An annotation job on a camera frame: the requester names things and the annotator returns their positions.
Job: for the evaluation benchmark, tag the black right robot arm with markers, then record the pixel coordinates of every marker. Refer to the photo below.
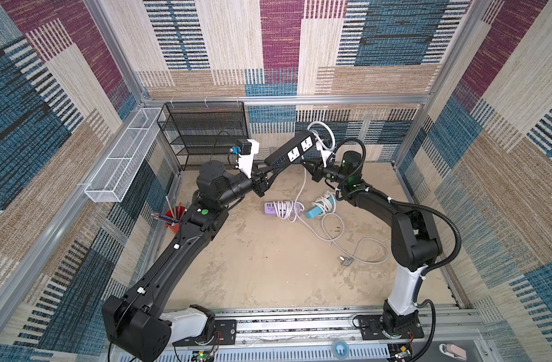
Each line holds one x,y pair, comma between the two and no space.
415,244

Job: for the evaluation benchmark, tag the black power strip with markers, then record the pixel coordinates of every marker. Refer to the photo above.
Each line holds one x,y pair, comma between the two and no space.
292,150

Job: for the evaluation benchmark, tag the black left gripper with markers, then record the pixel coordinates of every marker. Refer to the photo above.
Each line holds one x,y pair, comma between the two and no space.
258,179

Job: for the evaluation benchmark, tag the teal power strip with cord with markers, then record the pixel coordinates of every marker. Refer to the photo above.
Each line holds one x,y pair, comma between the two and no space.
325,204

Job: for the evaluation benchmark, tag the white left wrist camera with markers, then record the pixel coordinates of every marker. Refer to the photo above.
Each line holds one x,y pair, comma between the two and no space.
245,150

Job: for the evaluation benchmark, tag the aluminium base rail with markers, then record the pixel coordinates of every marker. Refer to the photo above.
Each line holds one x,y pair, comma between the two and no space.
336,334

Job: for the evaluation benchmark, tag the red pen cup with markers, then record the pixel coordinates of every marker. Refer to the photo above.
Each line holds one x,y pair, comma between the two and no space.
174,218

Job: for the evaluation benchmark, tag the purple power strip with cord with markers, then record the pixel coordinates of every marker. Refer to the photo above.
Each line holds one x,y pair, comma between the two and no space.
284,210

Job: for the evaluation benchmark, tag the black wire mesh shelf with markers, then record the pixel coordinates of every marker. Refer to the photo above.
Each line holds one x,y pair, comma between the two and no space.
200,131

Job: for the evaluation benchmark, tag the white wire mesh basket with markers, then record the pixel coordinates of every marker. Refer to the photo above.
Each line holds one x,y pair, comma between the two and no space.
115,175

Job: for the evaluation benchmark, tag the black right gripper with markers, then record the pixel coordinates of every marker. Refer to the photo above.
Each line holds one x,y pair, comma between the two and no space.
321,170

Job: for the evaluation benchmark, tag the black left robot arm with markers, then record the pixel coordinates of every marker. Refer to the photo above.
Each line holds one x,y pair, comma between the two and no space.
136,322

